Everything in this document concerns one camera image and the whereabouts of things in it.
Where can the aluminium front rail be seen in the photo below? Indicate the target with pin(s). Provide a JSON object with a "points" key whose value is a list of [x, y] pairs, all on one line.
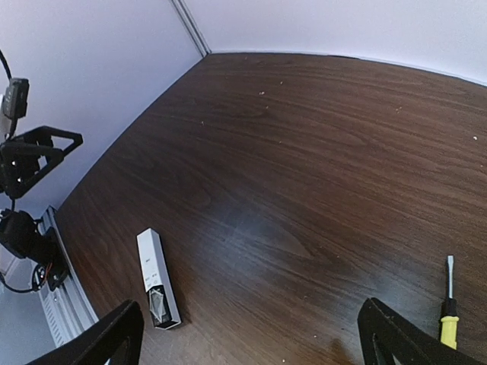
{"points": [[67, 309]]}

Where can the aluminium corner post left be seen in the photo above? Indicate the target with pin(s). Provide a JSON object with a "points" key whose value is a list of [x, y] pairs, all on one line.
{"points": [[191, 27]]}

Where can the white remote control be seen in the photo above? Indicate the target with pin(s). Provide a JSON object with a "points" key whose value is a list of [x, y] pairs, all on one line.
{"points": [[162, 303]]}

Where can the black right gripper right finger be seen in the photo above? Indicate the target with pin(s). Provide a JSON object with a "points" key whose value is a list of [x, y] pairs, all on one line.
{"points": [[388, 338]]}

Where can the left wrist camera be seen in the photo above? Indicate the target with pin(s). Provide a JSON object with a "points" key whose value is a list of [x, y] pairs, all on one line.
{"points": [[14, 104]]}

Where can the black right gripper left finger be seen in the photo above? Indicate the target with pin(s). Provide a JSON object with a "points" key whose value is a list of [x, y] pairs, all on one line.
{"points": [[114, 339]]}

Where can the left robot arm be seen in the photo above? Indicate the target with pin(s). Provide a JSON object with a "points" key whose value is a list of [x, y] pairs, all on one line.
{"points": [[20, 235]]}

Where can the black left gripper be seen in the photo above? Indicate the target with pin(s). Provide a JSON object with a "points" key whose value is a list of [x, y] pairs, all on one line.
{"points": [[32, 155]]}

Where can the yellow handled screwdriver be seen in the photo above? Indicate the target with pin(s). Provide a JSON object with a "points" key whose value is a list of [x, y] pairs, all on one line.
{"points": [[449, 317]]}

